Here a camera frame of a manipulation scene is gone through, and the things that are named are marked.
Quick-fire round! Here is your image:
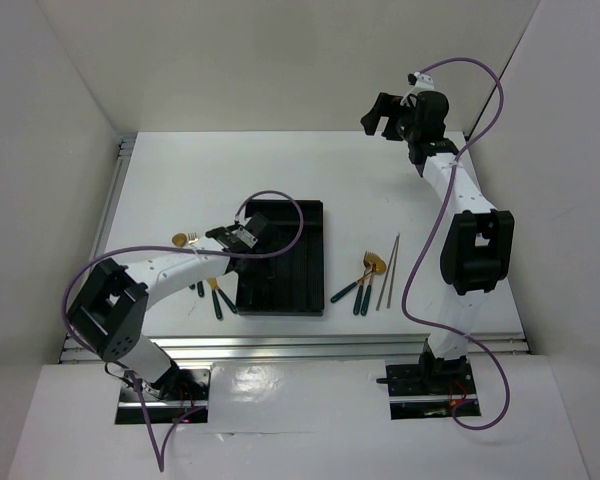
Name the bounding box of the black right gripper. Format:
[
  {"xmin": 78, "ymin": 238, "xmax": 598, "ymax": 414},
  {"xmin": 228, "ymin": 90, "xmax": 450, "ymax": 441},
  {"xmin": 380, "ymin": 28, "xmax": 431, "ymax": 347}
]
[{"xmin": 362, "ymin": 92, "xmax": 421, "ymax": 143}]

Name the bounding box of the gold knife green handle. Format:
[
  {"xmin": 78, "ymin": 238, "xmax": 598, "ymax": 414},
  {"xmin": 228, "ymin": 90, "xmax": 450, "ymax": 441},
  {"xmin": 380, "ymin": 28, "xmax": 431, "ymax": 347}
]
[
  {"xmin": 218, "ymin": 285, "xmax": 238, "ymax": 314},
  {"xmin": 207, "ymin": 278, "xmax": 223, "ymax": 321}
]

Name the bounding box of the gold fork green handle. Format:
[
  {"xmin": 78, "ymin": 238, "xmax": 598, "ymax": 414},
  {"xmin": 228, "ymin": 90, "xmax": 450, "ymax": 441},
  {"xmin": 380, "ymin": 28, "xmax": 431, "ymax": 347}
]
[{"xmin": 187, "ymin": 230, "xmax": 205, "ymax": 298}]

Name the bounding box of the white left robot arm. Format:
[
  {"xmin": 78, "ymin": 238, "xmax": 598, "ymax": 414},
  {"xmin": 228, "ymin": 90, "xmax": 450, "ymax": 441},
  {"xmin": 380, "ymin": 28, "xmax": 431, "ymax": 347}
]
[{"xmin": 63, "ymin": 238, "xmax": 286, "ymax": 399}]

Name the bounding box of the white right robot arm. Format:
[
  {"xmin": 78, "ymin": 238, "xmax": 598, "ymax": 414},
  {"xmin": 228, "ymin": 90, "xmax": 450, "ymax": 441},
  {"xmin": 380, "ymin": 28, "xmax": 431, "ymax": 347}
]
[{"xmin": 361, "ymin": 90, "xmax": 515, "ymax": 395}]

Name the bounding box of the black cutlery tray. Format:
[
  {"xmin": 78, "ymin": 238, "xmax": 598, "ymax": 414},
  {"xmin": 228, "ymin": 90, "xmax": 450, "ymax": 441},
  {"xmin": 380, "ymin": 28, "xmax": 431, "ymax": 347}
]
[{"xmin": 236, "ymin": 200, "xmax": 325, "ymax": 317}]

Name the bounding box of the gold fork group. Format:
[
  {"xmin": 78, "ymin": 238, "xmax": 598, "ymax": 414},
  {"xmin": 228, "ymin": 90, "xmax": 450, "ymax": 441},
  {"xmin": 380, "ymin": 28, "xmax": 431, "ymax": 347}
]
[
  {"xmin": 353, "ymin": 251, "xmax": 377, "ymax": 315},
  {"xmin": 360, "ymin": 270, "xmax": 377, "ymax": 316}
]

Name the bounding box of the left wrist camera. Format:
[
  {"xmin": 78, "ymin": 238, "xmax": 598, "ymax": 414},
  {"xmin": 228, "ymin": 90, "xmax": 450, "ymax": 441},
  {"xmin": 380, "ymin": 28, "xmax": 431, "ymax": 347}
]
[{"xmin": 205, "ymin": 213, "xmax": 273, "ymax": 253}]

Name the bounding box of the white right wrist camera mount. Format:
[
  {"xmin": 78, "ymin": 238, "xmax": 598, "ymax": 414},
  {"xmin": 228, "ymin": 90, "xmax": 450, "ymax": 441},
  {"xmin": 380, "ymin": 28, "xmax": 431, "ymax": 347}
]
[{"xmin": 400, "ymin": 71, "xmax": 435, "ymax": 106}]

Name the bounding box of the aluminium front rail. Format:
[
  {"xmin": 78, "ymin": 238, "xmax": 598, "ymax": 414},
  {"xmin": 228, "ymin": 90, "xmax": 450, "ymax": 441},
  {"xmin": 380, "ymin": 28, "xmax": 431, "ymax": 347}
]
[{"xmin": 59, "ymin": 333, "xmax": 530, "ymax": 362}]

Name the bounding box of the aluminium rail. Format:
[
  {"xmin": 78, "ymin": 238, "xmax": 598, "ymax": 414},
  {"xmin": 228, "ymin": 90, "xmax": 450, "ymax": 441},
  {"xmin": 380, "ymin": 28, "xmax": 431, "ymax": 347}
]
[
  {"xmin": 59, "ymin": 333, "xmax": 530, "ymax": 362},
  {"xmin": 90, "ymin": 132, "xmax": 138, "ymax": 259}
]

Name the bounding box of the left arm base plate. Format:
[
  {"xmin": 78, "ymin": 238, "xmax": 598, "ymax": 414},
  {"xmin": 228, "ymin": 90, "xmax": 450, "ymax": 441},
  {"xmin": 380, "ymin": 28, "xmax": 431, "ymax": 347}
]
[{"xmin": 115, "ymin": 368, "xmax": 211, "ymax": 425}]

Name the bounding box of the aluminium left rail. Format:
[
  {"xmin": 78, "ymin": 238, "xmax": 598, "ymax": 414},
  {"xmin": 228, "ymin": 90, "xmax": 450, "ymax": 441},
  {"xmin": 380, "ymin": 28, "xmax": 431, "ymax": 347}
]
[{"xmin": 90, "ymin": 132, "xmax": 138, "ymax": 259}]

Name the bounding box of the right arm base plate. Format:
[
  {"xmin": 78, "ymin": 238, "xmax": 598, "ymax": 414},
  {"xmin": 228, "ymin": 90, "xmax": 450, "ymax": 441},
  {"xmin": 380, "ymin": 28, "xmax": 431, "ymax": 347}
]
[{"xmin": 375, "ymin": 364, "xmax": 481, "ymax": 420}]

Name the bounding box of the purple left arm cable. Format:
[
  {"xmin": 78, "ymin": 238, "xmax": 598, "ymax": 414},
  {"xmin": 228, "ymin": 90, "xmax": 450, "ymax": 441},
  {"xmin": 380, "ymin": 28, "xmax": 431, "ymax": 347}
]
[{"xmin": 60, "ymin": 189, "xmax": 305, "ymax": 474}]

